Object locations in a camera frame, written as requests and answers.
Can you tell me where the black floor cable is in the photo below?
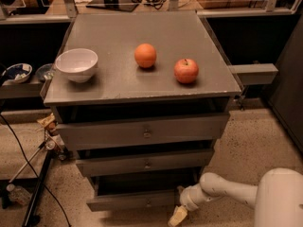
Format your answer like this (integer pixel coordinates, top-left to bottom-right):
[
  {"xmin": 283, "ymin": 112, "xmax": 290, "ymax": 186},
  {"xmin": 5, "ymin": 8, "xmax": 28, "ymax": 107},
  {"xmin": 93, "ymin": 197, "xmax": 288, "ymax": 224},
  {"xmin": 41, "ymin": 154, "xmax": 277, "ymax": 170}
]
[{"xmin": 0, "ymin": 113, "xmax": 72, "ymax": 227}]

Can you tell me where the black monitor base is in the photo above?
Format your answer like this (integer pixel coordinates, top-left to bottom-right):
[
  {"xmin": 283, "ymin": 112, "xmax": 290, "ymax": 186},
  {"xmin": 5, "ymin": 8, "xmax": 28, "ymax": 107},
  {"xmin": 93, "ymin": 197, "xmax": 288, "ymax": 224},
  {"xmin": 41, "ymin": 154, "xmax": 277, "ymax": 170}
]
[{"xmin": 86, "ymin": 0, "xmax": 138, "ymax": 12}]

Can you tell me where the crumpled snack wrapper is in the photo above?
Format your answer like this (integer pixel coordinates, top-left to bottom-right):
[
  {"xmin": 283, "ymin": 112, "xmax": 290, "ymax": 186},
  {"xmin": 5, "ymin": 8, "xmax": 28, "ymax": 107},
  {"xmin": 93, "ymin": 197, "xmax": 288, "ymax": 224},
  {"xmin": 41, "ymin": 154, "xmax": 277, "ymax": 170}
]
[{"xmin": 37, "ymin": 113, "xmax": 56, "ymax": 134}]

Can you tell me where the grey side shelf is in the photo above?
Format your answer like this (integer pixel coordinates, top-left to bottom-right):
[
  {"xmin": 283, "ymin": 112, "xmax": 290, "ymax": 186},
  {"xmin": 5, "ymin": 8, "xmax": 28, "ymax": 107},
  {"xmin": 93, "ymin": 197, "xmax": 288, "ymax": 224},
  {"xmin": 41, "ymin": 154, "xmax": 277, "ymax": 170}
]
[{"xmin": 229, "ymin": 63, "xmax": 278, "ymax": 86}]

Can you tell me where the grey top drawer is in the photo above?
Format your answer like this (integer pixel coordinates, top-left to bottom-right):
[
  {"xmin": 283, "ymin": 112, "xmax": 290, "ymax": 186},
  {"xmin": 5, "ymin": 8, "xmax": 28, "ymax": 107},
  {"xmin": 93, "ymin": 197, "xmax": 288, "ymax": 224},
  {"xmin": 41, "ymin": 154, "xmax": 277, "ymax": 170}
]
[{"xmin": 58, "ymin": 113, "xmax": 229, "ymax": 150}]

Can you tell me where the grey middle drawer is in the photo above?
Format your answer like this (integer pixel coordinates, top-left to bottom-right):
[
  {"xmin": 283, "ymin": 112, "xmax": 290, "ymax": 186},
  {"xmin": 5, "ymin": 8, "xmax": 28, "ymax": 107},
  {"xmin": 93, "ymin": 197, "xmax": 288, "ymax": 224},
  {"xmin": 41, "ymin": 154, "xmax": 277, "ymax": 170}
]
[{"xmin": 76, "ymin": 148, "xmax": 213, "ymax": 177}]

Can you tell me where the grey drawer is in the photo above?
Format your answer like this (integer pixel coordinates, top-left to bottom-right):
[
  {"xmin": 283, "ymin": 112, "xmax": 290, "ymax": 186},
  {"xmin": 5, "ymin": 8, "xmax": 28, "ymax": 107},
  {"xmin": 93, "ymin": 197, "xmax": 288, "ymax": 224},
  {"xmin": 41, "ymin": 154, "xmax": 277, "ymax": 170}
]
[
  {"xmin": 58, "ymin": 113, "xmax": 229, "ymax": 150},
  {"xmin": 76, "ymin": 148, "xmax": 213, "ymax": 177},
  {"xmin": 86, "ymin": 168, "xmax": 198, "ymax": 211}
]

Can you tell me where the white ceramic bowl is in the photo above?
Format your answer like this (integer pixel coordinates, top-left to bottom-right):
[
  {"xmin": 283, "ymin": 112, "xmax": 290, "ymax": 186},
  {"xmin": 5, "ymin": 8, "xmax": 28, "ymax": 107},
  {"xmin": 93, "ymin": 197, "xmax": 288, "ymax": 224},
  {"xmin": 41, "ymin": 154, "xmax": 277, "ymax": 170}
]
[{"xmin": 55, "ymin": 48, "xmax": 98, "ymax": 83}]

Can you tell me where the grey drawer cabinet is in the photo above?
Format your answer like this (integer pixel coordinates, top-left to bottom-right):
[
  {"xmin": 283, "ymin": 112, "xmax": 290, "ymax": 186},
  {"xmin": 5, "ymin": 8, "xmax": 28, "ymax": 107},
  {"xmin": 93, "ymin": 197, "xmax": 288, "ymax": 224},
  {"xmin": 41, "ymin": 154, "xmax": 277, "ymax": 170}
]
[{"xmin": 40, "ymin": 10, "xmax": 242, "ymax": 197}]

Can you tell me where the grey bottom drawer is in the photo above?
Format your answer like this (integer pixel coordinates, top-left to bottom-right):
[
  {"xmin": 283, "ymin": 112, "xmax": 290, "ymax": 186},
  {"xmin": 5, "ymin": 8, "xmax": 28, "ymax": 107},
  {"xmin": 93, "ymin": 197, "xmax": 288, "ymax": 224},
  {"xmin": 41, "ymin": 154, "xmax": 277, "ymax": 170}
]
[{"xmin": 86, "ymin": 168, "xmax": 198, "ymax": 211}]

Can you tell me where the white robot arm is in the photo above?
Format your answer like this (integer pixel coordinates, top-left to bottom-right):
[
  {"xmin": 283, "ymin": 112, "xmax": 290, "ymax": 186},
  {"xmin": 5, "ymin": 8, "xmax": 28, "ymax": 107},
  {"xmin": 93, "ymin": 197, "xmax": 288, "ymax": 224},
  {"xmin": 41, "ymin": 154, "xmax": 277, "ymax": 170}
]
[{"xmin": 168, "ymin": 168, "xmax": 303, "ymax": 227}]

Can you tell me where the orange fruit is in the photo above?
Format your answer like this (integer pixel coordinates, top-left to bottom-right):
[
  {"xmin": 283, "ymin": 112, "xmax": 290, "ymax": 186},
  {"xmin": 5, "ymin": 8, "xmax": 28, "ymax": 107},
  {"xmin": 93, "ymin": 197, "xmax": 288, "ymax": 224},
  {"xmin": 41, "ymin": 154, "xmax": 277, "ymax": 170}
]
[{"xmin": 134, "ymin": 44, "xmax": 156, "ymax": 68}]

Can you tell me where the red apple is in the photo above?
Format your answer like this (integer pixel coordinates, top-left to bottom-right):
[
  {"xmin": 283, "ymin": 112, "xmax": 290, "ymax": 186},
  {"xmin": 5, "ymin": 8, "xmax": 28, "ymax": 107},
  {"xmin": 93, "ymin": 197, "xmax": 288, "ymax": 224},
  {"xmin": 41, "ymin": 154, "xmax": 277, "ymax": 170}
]
[{"xmin": 174, "ymin": 59, "xmax": 199, "ymax": 84}]

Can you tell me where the black tripod stand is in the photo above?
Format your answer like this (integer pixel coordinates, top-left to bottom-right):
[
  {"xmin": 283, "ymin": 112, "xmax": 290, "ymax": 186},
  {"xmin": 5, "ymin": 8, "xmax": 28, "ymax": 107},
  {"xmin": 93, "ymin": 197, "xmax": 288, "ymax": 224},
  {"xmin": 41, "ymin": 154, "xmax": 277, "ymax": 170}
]
[{"xmin": 9, "ymin": 140, "xmax": 56, "ymax": 227}]

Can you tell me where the clear plastic bottle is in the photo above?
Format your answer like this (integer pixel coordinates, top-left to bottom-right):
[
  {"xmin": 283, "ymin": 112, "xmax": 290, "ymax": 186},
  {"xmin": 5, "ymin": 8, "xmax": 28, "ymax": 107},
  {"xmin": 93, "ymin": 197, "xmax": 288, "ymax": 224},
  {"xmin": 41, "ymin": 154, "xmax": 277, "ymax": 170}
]
[{"xmin": 7, "ymin": 183, "xmax": 31, "ymax": 205}]

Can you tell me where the blue patterned bowl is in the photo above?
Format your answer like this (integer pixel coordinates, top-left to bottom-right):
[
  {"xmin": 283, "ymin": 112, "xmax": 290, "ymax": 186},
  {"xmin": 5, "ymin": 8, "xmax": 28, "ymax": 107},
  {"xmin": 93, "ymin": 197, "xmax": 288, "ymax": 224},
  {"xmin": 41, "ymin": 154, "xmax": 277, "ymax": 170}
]
[{"xmin": 5, "ymin": 63, "xmax": 32, "ymax": 83}]

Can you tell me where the small dark bowl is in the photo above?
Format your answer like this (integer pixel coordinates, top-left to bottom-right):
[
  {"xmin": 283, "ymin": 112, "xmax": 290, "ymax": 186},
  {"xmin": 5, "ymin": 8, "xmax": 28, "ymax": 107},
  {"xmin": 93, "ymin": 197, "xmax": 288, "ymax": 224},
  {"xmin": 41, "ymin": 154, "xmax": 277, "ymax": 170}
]
[{"xmin": 35, "ymin": 63, "xmax": 55, "ymax": 82}]

